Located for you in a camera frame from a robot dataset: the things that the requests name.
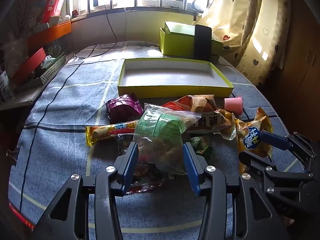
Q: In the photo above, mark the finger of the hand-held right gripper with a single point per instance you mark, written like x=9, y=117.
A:
x=272, y=140
x=252, y=161

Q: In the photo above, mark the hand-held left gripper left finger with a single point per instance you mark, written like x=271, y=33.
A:
x=131, y=160

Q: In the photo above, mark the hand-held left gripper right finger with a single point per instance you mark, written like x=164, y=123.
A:
x=190, y=170

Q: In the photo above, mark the yellow chip bag blue label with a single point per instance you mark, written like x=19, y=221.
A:
x=252, y=140

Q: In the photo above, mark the green snack packet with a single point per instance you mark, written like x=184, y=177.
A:
x=200, y=142

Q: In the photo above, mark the long yellow snack packet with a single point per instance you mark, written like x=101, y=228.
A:
x=105, y=131

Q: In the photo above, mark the clear bag with green label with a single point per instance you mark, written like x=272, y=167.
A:
x=165, y=127

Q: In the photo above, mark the clear packet of braised eggs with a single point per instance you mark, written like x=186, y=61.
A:
x=226, y=117

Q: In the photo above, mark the pink jelly cup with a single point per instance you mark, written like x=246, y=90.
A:
x=233, y=105

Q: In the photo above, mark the purple snack packet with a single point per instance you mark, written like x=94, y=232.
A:
x=122, y=107

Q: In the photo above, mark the large orange snack bag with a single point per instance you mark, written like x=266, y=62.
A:
x=200, y=102

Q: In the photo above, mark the yellow-green shallow box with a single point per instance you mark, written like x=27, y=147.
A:
x=175, y=90

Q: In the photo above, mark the wooden cabinet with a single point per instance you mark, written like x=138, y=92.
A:
x=300, y=67

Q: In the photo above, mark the heart-print cream curtain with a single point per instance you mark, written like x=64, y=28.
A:
x=250, y=30

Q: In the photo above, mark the green striped gift box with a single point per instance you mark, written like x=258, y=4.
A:
x=50, y=72

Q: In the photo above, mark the black phone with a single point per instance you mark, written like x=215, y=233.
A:
x=202, y=42

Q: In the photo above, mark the yellow-green deep box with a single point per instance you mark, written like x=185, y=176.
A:
x=175, y=45

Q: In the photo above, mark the white plastic bag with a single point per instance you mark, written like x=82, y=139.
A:
x=47, y=61

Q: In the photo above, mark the red dotted box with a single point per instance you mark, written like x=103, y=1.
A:
x=32, y=61

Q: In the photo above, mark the small green box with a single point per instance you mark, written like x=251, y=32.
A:
x=180, y=28

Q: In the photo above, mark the black clamp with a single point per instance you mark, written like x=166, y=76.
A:
x=196, y=8

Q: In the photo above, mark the small red box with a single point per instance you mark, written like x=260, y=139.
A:
x=75, y=13

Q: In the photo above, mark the small white carton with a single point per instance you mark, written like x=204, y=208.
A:
x=55, y=20

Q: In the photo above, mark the tall red carton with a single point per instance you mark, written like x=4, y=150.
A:
x=56, y=0

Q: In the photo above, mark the dried red-berry branches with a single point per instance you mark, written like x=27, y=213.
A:
x=25, y=17

